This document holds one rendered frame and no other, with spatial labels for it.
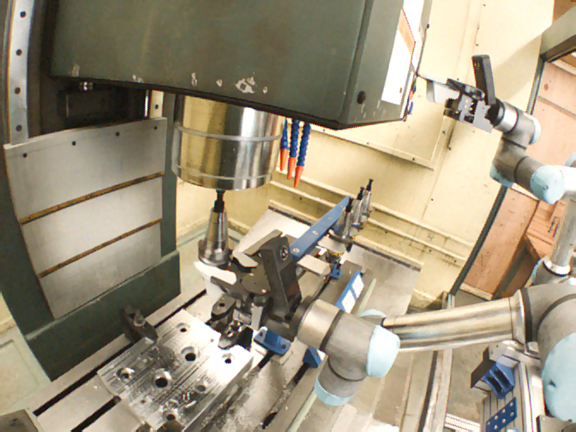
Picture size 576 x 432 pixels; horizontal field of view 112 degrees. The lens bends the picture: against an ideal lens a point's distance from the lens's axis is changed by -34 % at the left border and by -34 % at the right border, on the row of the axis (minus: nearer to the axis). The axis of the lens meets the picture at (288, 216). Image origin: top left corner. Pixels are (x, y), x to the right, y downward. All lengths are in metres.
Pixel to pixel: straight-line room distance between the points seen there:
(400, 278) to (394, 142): 0.64
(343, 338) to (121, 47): 0.50
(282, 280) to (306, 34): 0.33
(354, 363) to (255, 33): 0.43
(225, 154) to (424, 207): 1.15
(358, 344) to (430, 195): 1.04
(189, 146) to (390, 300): 1.19
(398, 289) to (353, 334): 1.01
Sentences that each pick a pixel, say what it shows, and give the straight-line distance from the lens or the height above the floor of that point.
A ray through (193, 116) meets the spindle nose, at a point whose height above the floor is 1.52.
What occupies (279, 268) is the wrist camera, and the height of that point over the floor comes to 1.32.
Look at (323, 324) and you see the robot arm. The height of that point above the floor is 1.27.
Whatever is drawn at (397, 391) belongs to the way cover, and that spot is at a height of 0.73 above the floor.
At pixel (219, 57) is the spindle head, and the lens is 0.28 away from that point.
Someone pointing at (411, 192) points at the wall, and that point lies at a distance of 1.39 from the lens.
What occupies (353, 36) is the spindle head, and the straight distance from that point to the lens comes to 0.23.
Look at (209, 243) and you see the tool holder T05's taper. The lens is 0.49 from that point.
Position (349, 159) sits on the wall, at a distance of 1.42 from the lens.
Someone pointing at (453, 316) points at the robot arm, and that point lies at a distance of 0.55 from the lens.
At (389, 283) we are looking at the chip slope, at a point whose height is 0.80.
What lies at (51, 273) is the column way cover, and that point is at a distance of 0.88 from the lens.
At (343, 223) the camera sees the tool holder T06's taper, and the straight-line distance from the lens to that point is 0.75.
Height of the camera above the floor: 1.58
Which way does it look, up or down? 26 degrees down
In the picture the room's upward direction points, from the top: 12 degrees clockwise
